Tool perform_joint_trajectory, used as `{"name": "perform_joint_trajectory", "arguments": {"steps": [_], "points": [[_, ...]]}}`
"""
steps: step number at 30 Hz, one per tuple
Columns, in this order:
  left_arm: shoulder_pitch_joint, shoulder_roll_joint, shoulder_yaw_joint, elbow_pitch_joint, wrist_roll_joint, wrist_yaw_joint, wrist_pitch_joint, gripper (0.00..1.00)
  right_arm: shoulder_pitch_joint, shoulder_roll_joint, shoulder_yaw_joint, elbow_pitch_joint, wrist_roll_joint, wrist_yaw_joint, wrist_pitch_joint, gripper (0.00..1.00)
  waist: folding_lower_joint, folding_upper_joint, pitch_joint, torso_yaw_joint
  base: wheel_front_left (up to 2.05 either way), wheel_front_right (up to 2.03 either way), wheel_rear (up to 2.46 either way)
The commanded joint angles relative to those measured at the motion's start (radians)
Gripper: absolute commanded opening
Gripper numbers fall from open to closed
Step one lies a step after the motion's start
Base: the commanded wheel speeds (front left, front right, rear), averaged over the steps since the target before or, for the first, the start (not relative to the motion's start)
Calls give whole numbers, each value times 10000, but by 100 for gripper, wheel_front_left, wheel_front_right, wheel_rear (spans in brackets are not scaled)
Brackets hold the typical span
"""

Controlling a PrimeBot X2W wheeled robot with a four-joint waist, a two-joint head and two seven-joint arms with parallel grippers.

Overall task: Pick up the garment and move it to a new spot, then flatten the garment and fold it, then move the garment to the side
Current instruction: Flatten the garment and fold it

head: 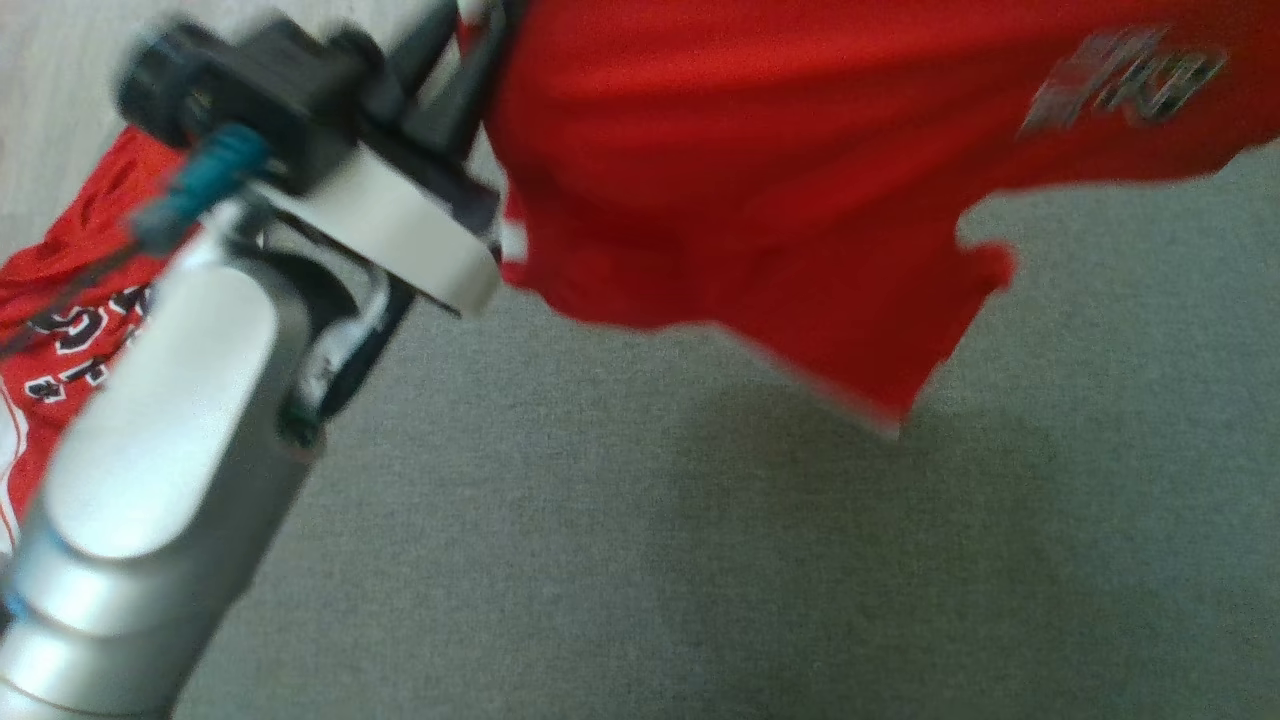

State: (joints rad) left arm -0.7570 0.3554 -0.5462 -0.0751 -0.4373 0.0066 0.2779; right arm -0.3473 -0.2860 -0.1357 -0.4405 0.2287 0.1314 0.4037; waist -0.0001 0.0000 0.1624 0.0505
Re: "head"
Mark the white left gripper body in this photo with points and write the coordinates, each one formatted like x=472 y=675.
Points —
x=400 y=225

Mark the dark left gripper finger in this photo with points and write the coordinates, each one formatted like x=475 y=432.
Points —
x=470 y=90
x=425 y=50

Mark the red basketball shorts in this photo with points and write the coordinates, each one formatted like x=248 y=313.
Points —
x=750 y=200

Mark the red basketball jersey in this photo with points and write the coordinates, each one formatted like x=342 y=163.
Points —
x=100 y=200

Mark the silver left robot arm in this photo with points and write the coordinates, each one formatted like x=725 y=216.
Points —
x=150 y=450

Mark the large grey sofa seat cushion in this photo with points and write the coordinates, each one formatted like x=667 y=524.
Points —
x=700 y=550

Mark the teal left camera connector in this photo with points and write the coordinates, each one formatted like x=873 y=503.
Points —
x=205 y=185

